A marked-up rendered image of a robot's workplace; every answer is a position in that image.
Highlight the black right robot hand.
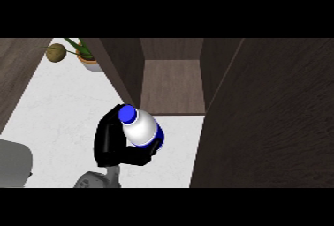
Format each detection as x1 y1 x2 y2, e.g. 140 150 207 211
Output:
93 103 164 168

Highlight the white bottle with blue cap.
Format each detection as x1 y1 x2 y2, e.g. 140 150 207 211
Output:
116 104 165 152

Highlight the brown wooden cabinet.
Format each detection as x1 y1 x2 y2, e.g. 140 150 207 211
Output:
82 37 245 117

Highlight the dark brown cabinet door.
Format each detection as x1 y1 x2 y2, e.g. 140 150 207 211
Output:
189 37 334 189

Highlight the green potted plant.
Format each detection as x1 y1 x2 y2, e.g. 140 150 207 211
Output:
63 37 106 73

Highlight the brown wooden panel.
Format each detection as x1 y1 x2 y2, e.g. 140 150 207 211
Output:
0 37 53 134

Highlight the brown round potato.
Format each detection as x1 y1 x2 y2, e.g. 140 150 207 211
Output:
44 43 68 64

